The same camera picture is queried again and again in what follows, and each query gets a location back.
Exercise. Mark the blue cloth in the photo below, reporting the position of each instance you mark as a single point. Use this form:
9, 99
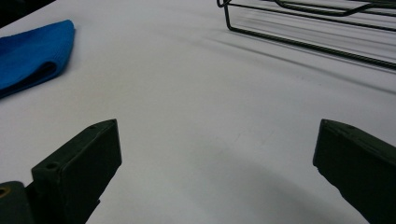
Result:
29, 54

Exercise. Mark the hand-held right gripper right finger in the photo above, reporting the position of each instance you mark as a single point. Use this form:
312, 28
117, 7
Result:
361, 168

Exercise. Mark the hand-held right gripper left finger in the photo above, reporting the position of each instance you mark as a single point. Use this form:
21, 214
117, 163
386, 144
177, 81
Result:
77, 168

